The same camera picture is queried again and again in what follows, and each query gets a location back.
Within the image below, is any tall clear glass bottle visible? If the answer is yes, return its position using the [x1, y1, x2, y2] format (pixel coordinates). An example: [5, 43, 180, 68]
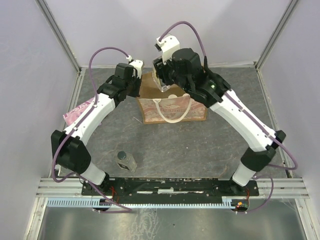
[152, 56, 172, 92]

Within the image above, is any cream bottle white cap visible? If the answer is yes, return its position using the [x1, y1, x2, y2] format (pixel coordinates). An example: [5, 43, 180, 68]
[182, 93, 190, 98]

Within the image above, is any yellow-green bottle white cap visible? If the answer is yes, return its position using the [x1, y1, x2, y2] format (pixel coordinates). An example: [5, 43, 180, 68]
[168, 94, 177, 99]

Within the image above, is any brown canvas tote bag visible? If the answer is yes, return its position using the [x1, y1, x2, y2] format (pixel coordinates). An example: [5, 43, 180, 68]
[137, 72, 208, 124]

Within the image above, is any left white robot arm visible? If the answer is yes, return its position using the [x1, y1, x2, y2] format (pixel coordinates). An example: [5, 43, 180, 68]
[51, 60, 144, 195]

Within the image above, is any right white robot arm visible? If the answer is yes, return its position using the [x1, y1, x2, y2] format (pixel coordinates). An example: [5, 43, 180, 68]
[152, 48, 286, 196]

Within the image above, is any pink printed package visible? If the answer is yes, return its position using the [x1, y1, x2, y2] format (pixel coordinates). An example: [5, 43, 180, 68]
[63, 98, 94, 126]

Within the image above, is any short clear glass bottle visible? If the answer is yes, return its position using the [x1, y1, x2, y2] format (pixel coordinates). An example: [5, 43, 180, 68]
[115, 151, 137, 173]

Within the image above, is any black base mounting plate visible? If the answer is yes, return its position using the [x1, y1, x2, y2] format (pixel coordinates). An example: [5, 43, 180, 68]
[81, 176, 260, 197]

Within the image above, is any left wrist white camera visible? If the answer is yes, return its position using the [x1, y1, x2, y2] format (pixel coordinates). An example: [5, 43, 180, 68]
[126, 55, 145, 79]

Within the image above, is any wrist white camera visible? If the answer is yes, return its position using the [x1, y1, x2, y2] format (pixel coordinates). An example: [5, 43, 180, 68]
[126, 55, 145, 79]
[155, 34, 180, 65]

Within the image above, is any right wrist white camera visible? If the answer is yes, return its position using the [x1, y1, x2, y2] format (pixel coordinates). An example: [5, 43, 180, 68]
[155, 34, 180, 65]

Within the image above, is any right aluminium frame post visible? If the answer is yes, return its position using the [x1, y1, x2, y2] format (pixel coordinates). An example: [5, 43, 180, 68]
[254, 0, 300, 71]

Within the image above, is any aluminium frame post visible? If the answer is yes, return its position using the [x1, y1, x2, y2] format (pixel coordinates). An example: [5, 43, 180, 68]
[254, 0, 300, 71]
[35, 0, 82, 72]

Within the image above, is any left aluminium frame post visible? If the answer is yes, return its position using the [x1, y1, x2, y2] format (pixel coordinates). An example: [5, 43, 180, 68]
[35, 0, 82, 72]

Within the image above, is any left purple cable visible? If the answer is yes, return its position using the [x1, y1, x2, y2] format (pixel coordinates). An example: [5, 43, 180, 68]
[51, 46, 133, 214]

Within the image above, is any purple cable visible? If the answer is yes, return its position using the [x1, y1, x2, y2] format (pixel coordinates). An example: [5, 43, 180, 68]
[51, 46, 133, 214]
[157, 21, 299, 214]

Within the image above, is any blue slotted cable duct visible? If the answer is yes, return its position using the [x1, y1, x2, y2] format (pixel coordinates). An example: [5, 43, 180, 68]
[47, 195, 235, 209]

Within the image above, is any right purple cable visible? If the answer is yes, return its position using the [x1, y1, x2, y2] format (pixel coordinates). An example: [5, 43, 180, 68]
[157, 21, 299, 214]

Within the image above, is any aluminium front rail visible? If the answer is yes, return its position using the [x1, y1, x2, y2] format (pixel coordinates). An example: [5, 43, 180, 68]
[35, 178, 310, 199]

